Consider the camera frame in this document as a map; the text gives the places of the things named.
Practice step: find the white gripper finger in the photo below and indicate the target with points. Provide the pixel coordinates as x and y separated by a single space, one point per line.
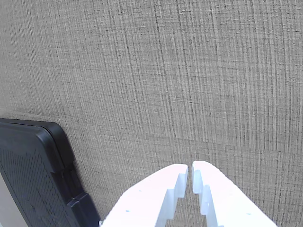
151 198
225 203

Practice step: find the black textured plastic plate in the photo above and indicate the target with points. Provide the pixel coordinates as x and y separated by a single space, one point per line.
30 170

